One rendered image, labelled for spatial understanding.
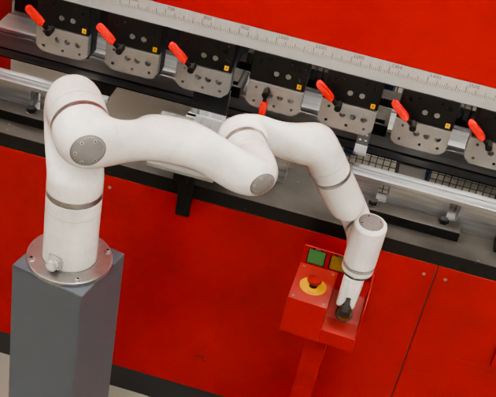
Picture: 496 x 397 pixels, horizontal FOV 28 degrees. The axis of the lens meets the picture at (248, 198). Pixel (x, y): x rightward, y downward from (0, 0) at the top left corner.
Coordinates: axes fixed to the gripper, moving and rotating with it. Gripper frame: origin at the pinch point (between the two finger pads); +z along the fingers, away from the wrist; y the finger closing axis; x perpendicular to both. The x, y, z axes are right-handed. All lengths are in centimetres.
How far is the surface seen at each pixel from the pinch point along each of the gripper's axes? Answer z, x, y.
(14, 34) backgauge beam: -19, -121, -53
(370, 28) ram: -64, -14, -34
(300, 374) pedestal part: 26.3, -6.7, 3.4
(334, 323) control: 3.4, -1.7, 2.5
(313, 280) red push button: -6.8, -9.9, -0.2
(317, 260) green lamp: -5.4, -10.8, -9.6
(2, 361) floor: 75, -102, -4
